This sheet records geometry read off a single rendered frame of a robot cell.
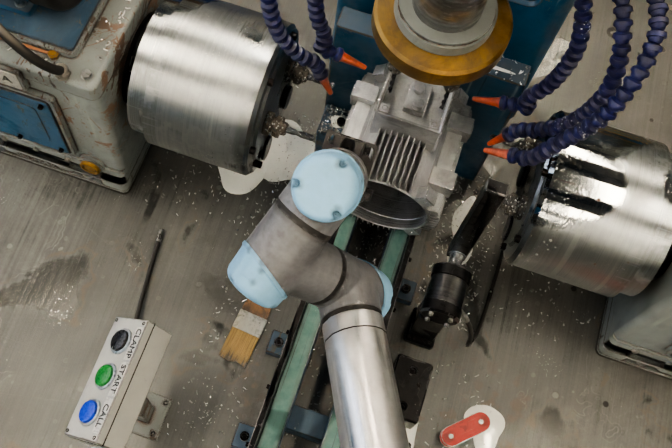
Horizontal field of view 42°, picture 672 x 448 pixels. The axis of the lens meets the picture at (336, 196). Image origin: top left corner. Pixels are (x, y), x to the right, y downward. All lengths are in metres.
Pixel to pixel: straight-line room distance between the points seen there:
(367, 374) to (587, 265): 0.45
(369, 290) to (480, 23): 0.36
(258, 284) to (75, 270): 0.64
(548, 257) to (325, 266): 0.42
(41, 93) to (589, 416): 1.02
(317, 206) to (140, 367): 0.40
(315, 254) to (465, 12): 0.34
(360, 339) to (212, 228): 0.60
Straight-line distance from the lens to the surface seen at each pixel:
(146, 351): 1.21
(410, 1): 1.11
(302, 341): 1.36
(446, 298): 1.28
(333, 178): 0.91
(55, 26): 1.32
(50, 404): 1.50
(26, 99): 1.38
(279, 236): 0.95
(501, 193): 1.12
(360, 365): 0.99
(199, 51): 1.28
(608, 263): 1.30
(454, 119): 1.35
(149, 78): 1.29
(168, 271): 1.52
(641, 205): 1.28
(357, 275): 1.04
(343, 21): 1.33
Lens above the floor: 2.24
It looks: 66 degrees down
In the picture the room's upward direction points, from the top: 11 degrees clockwise
